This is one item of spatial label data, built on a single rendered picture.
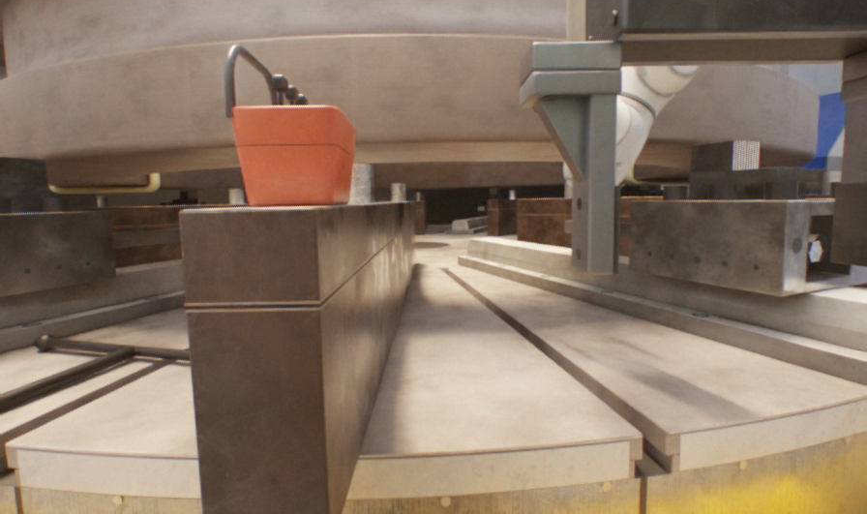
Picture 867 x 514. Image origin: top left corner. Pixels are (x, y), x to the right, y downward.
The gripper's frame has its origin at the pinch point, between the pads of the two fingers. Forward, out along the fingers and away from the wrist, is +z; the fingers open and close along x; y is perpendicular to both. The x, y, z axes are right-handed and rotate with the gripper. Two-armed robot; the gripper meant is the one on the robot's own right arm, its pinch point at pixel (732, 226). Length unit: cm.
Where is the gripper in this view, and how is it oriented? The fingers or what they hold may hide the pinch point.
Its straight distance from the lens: 25.6
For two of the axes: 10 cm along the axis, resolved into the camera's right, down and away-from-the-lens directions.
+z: 0.2, 9.9, 1.0
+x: 10.0, -0.2, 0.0
